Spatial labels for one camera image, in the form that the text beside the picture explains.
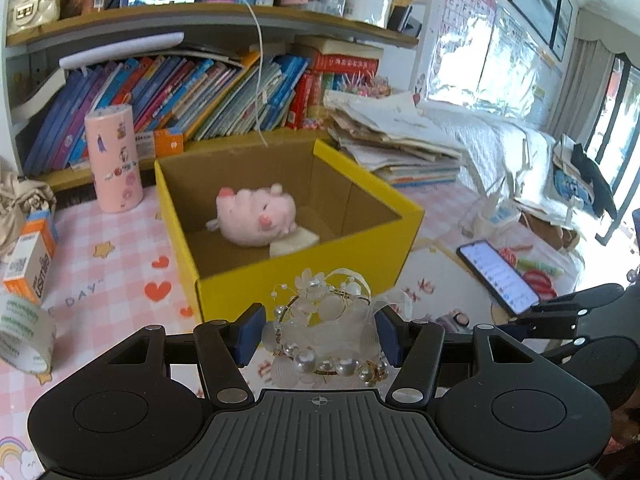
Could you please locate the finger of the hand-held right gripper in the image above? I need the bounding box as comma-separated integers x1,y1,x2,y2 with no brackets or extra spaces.
542,334,601,367
507,284,626,341

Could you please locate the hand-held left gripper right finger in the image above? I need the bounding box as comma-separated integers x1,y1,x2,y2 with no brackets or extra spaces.
374,305,533,408

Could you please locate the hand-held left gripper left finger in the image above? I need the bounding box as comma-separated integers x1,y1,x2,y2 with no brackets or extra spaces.
107,302,268,407

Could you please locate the yellow cardboard box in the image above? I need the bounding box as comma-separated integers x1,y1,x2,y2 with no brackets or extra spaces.
154,139,426,323

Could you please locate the pearl flower hair crown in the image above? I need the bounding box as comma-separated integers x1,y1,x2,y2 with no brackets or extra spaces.
260,267,416,388

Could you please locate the white sponge block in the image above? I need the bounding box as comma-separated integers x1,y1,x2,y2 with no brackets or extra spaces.
269,227,321,258

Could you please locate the pink plush pig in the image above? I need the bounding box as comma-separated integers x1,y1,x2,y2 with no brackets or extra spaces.
206,184,299,248

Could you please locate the black smartphone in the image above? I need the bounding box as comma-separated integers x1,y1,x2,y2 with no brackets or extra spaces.
457,240,541,317

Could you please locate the blue white tote bag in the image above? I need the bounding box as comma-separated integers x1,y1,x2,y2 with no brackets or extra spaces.
552,135,601,207

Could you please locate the black cloth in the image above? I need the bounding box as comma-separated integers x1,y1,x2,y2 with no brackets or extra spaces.
570,142,618,218

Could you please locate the pink checked tablecloth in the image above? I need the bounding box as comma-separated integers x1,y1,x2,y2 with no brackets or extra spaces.
0,160,586,480

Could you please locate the white quilted bed cover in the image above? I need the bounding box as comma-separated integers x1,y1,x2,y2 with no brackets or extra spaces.
420,100,586,271

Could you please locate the stack of loose papers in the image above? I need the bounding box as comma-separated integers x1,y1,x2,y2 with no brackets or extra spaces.
322,89,466,188

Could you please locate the small orange white box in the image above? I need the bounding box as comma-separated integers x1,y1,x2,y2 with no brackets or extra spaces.
135,129,185,158

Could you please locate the beige curtain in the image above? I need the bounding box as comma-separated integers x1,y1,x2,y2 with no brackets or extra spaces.
547,35,626,141

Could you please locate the pink sticker-covered cylinder container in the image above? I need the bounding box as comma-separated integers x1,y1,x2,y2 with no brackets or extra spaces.
84,105,143,213

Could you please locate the orange white toothpaste box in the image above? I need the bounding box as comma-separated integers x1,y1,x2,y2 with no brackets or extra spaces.
2,210,58,306

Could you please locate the clear tape roll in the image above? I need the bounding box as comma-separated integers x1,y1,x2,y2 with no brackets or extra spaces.
0,292,58,373

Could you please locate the row of colourful books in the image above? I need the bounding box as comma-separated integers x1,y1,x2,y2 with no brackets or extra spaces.
22,55,336,176

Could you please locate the beige cloth bag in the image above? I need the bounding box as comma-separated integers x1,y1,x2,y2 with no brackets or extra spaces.
0,167,57,261

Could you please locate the red thick dictionary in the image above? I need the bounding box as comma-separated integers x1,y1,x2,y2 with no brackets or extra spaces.
310,52,382,77

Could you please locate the beige thick book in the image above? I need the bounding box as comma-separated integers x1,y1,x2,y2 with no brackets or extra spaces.
295,35,384,59

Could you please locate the white rolled paper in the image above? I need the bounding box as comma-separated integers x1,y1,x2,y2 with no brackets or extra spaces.
59,31,185,70

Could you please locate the small black box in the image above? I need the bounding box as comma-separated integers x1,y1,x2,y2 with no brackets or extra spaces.
387,5,421,34

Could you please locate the wooden bookshelf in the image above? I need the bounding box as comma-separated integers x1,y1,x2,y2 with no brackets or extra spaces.
5,0,421,193

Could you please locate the white leaning book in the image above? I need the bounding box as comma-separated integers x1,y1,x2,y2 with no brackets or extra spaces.
10,66,69,122

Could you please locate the white cylinder container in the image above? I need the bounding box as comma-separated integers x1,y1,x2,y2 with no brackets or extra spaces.
345,0,396,29

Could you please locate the white cable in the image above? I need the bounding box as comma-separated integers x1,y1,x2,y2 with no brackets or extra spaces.
205,0,268,150

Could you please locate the pink alphabet wall poster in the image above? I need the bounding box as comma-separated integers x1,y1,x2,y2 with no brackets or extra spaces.
435,0,499,54

